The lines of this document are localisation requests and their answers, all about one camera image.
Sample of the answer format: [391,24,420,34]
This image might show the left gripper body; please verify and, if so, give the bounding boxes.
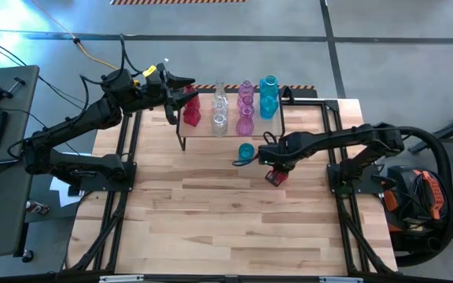
[142,62,177,115]

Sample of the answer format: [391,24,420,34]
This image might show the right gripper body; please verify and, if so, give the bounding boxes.
[274,132,305,174]

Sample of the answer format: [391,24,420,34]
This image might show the red bulb-shaped glass vase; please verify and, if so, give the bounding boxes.
[265,168,289,188]

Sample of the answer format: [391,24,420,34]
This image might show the red ribbed glass bottle vase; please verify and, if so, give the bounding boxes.
[182,84,201,111]

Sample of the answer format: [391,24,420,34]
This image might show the teal glass bottle vase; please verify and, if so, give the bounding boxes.
[238,142,256,162]

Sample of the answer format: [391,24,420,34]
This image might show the tall clear twisted glass vase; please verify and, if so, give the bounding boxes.
[212,77,229,104]

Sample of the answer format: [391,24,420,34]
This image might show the clear ribbed glass jar vase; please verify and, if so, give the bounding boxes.
[211,112,229,138]

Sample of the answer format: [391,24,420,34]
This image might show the small teal glass vase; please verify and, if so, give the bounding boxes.
[260,95,280,120]

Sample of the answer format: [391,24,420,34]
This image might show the purple faceted cone glass vase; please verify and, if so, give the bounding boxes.
[235,105,256,138]

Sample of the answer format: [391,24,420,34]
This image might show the purple ribbed glass bottle vase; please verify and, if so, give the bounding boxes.
[237,80,256,101]

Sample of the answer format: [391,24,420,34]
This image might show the purple twisted glass vase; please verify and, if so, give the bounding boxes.
[238,95,256,111]

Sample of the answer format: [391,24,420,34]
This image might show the large teal textured glass jar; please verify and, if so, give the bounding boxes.
[259,75,280,99]

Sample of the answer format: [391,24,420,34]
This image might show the white paper sheet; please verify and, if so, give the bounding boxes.
[48,175,88,208]

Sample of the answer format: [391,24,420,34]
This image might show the grey side desk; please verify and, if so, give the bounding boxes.
[0,64,41,168]
[0,159,35,261]

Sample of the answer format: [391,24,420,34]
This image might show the orange black device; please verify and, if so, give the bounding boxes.
[383,164,447,237]

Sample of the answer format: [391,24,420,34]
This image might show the small brown bottle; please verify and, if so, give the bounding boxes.
[24,199,51,216]

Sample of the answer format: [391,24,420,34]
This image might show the wooden shelf black metal frame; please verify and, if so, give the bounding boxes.
[175,90,286,153]

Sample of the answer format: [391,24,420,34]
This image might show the black metal rig frame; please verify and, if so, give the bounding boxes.
[67,96,399,276]

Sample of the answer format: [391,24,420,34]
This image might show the yellow extension cable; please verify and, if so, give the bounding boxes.
[29,0,140,86]

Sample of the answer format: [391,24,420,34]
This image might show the black floor cable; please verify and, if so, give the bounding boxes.
[0,43,104,121]

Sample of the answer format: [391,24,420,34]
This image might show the silver table bracket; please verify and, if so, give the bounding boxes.
[98,274,145,283]
[319,276,364,283]

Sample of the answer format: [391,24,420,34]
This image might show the black corrugated hose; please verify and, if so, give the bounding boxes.
[393,126,453,268]

